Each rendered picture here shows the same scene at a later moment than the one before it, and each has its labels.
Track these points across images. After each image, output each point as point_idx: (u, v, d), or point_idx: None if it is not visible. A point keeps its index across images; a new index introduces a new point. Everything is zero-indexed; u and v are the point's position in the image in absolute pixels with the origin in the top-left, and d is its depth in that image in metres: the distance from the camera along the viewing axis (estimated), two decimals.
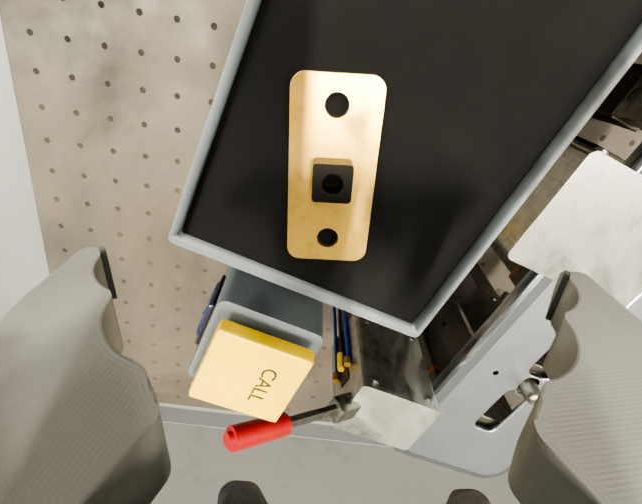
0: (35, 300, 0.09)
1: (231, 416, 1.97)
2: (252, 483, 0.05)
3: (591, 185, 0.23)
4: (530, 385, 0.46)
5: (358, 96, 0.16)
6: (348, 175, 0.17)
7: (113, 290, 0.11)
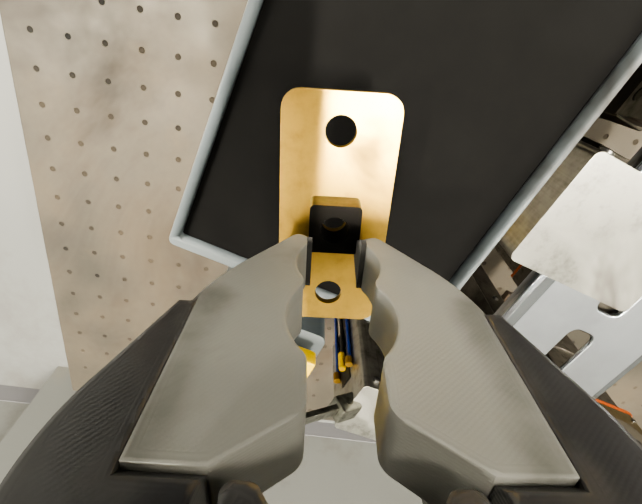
0: (248, 268, 0.10)
1: None
2: (252, 483, 0.05)
3: (596, 186, 0.23)
4: None
5: (368, 120, 0.13)
6: (355, 219, 0.13)
7: (308, 277, 0.12)
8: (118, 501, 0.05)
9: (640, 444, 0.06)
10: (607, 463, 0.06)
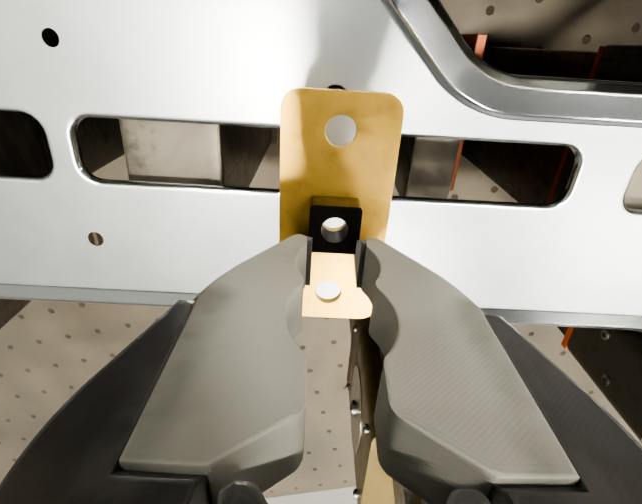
0: (248, 268, 0.10)
1: None
2: (252, 483, 0.05)
3: None
4: None
5: (368, 120, 0.12)
6: (355, 219, 0.13)
7: (308, 277, 0.12)
8: (118, 501, 0.05)
9: (640, 444, 0.06)
10: (607, 463, 0.06)
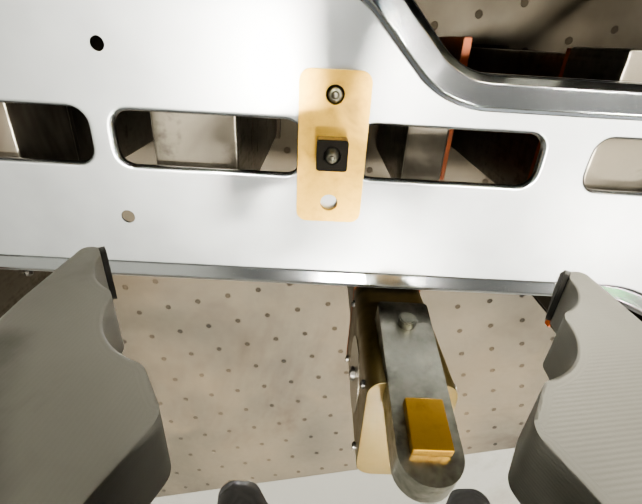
0: (35, 300, 0.09)
1: None
2: (252, 483, 0.05)
3: None
4: None
5: (351, 87, 0.21)
6: (344, 148, 0.21)
7: (113, 290, 0.11)
8: None
9: None
10: None
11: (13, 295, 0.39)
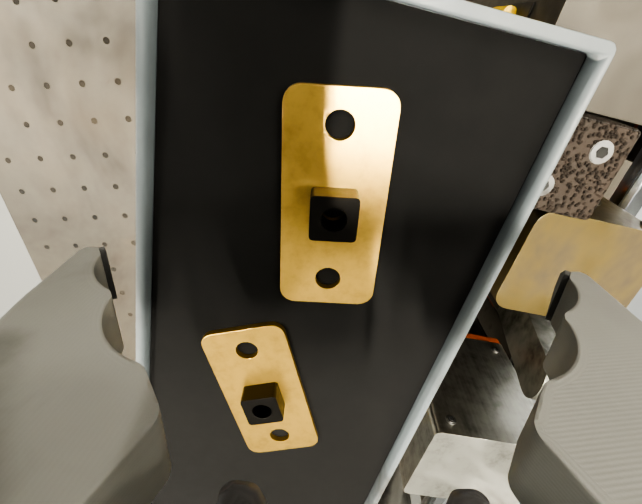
0: (35, 300, 0.09)
1: None
2: (252, 483, 0.05)
3: (446, 449, 0.30)
4: None
5: None
6: None
7: (113, 290, 0.11)
8: None
9: None
10: None
11: None
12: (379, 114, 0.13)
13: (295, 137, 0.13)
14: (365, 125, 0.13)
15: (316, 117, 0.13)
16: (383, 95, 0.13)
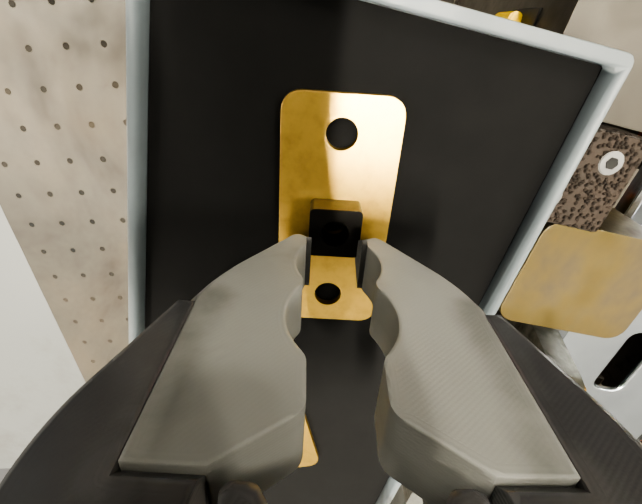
0: (247, 268, 0.10)
1: None
2: (252, 483, 0.05)
3: None
4: None
5: None
6: None
7: (308, 277, 0.12)
8: (117, 501, 0.05)
9: (641, 444, 0.06)
10: (608, 463, 0.06)
11: None
12: (383, 123, 0.12)
13: (294, 146, 0.13)
14: (368, 134, 0.12)
15: (316, 126, 0.12)
16: (388, 103, 0.12)
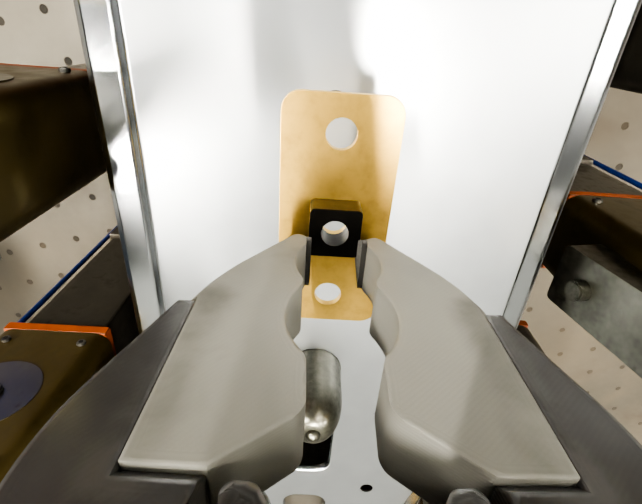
0: (247, 268, 0.10)
1: None
2: (252, 483, 0.05)
3: None
4: None
5: None
6: None
7: (308, 277, 0.12)
8: (117, 501, 0.05)
9: (641, 444, 0.06)
10: (608, 463, 0.06)
11: None
12: (383, 123, 0.12)
13: (294, 146, 0.13)
14: (368, 134, 0.12)
15: (316, 126, 0.12)
16: (388, 103, 0.12)
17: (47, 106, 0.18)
